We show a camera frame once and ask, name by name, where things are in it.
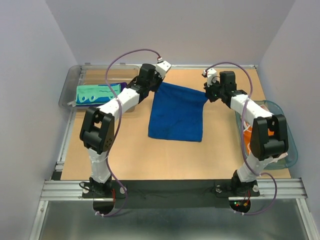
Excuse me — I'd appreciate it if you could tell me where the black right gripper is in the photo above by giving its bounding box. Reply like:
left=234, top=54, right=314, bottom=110
left=203, top=77, right=225, bottom=103

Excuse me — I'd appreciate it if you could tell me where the purple towel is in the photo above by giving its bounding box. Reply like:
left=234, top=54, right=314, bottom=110
left=74, top=81, right=130, bottom=108

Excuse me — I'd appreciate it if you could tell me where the blue towel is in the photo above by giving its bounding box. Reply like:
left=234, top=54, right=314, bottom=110
left=148, top=82, right=208, bottom=142

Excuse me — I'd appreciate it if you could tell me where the orange white patterned towel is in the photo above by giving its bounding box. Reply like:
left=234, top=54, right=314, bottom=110
left=236, top=101, right=289, bottom=161

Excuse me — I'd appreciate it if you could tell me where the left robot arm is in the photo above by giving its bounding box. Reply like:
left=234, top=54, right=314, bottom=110
left=79, top=61, right=172, bottom=197

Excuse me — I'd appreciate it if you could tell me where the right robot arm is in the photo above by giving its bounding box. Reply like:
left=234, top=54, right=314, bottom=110
left=202, top=68, right=289, bottom=195

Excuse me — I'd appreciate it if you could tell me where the smoky clear plastic bin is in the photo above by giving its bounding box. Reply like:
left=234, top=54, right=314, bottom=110
left=58, top=64, right=140, bottom=110

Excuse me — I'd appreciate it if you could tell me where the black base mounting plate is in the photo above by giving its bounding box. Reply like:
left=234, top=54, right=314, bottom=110
left=79, top=179, right=260, bottom=216

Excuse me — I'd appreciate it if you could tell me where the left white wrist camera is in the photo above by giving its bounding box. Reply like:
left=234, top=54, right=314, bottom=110
left=155, top=57, right=172, bottom=79

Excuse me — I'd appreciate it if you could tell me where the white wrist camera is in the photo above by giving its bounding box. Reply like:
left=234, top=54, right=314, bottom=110
left=155, top=57, right=172, bottom=79
left=201, top=67, right=219, bottom=87

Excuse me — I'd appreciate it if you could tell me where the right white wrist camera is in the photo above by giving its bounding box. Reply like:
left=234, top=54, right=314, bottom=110
left=201, top=67, right=219, bottom=87

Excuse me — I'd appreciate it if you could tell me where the aluminium frame rail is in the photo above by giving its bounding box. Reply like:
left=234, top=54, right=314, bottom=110
left=29, top=63, right=316, bottom=240

